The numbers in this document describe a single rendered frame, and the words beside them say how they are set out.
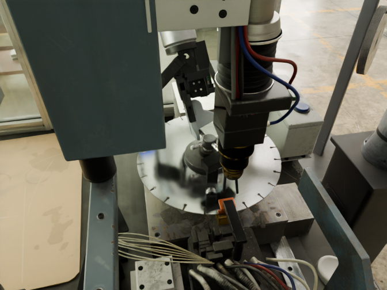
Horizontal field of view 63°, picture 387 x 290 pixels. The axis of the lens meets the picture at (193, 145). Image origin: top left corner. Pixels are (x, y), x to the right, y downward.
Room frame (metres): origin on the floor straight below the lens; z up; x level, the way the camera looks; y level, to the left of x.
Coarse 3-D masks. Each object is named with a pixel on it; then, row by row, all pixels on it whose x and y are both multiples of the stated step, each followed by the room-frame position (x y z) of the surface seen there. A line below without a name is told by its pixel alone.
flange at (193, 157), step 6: (192, 144) 0.56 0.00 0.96; (186, 150) 0.54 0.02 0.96; (192, 150) 0.54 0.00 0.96; (198, 150) 0.54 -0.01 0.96; (204, 150) 0.52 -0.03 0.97; (186, 156) 0.52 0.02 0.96; (192, 156) 0.52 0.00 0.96; (198, 156) 0.52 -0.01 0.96; (204, 156) 0.51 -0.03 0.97; (192, 162) 0.50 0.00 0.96; (198, 162) 0.50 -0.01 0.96; (198, 168) 0.48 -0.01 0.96; (222, 168) 0.49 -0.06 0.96
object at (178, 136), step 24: (168, 144) 0.57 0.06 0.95; (264, 144) 0.57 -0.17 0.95; (144, 168) 0.49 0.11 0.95; (168, 168) 0.49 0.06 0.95; (192, 168) 0.49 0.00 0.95; (264, 168) 0.49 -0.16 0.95; (168, 192) 0.42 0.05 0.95; (192, 192) 0.42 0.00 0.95; (216, 192) 0.42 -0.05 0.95; (240, 192) 0.42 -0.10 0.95; (264, 192) 0.42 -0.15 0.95
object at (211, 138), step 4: (200, 132) 0.56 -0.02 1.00; (204, 136) 0.54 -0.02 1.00; (208, 136) 0.54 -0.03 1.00; (212, 136) 0.54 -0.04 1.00; (216, 136) 0.54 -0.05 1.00; (204, 140) 0.53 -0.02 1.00; (208, 140) 0.52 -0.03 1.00; (212, 140) 0.52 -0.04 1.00; (216, 140) 0.53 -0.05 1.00; (196, 144) 0.51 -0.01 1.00; (200, 144) 0.52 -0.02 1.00; (204, 144) 0.52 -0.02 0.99; (208, 144) 0.52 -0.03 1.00; (212, 144) 0.52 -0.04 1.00; (216, 144) 0.52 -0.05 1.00; (192, 148) 0.51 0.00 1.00; (204, 148) 0.52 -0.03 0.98; (208, 148) 0.52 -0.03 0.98; (212, 148) 0.52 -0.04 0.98; (216, 148) 0.50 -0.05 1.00
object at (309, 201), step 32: (256, 0) 0.35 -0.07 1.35; (224, 64) 0.35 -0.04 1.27; (224, 96) 0.34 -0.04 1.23; (256, 96) 0.33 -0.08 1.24; (288, 96) 0.33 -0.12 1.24; (224, 128) 0.34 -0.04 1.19; (256, 128) 0.35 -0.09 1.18; (224, 160) 0.36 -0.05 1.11; (224, 192) 0.38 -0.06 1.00; (288, 192) 0.53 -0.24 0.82; (320, 192) 0.38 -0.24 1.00; (160, 224) 0.41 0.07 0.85; (224, 224) 0.37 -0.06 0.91; (288, 224) 0.44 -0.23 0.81; (320, 224) 0.35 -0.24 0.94; (224, 256) 0.31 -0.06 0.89; (256, 256) 0.32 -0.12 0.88; (288, 256) 0.39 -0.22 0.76; (352, 256) 0.26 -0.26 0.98; (192, 288) 0.31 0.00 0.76; (320, 288) 0.31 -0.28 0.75; (352, 288) 0.23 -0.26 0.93
